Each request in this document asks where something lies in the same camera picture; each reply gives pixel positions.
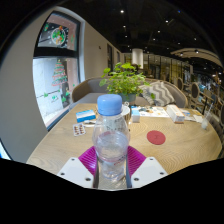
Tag white mug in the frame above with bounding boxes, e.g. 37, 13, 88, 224
120, 101, 132, 127

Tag beige curved sofa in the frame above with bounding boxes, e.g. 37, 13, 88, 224
68, 76, 189, 110

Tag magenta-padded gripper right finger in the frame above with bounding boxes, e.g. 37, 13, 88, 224
125, 145, 169, 190

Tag pill blister pack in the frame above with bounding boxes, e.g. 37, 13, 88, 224
72, 122, 87, 137

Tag clear blue-capped water bottle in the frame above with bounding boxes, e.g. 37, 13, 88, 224
91, 93, 131, 183

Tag white round column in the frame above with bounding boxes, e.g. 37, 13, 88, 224
131, 48, 145, 70

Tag clear plastic cup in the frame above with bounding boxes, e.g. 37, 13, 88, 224
200, 110, 213, 131

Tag green potted plant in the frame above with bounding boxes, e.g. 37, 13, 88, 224
98, 61, 157, 104

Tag white tissue box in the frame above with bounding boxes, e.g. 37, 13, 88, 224
165, 104, 186, 124

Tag flat round red coaster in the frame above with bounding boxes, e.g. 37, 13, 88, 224
146, 129, 167, 146

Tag white leaflets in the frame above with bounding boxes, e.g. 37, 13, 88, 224
180, 108, 205, 124

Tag grey zigzag striped cushion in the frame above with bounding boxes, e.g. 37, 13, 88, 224
139, 80, 176, 108

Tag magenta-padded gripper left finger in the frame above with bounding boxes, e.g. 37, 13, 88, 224
57, 145, 100, 190

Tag window with festive stickers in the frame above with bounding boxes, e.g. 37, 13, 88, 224
32, 11, 82, 130

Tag group of dining chairs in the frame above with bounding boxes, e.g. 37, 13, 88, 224
175, 75, 224, 131

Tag group of ceiling lights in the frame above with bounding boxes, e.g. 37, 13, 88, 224
118, 8, 201, 56

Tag small blue and white box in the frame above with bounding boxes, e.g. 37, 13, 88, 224
130, 106, 141, 124

